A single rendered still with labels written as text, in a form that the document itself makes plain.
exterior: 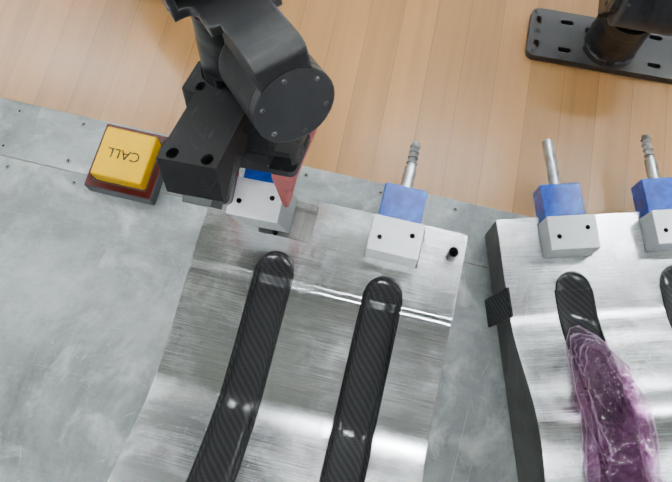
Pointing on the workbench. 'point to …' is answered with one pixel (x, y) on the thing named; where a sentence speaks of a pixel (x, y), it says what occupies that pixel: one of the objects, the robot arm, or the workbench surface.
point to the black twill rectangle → (498, 307)
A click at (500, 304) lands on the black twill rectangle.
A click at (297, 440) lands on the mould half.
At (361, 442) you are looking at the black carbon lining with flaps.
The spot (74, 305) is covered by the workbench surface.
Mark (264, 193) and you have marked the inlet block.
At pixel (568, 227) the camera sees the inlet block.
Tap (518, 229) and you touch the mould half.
